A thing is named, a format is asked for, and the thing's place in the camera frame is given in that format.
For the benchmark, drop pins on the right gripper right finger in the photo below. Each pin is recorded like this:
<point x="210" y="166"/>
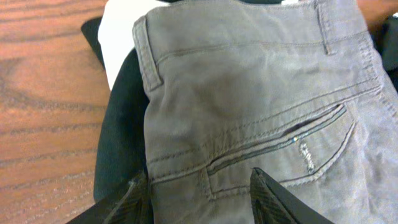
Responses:
<point x="274" y="204"/>

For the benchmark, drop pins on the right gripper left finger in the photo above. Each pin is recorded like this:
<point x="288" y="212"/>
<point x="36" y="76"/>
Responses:
<point x="130" y="204"/>

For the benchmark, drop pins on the grey shorts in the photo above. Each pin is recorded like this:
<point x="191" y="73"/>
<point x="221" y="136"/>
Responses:
<point x="296" y="90"/>

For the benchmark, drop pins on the white garment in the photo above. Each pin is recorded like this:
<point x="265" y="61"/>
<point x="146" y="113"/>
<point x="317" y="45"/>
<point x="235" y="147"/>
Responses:
<point x="200" y="47"/>

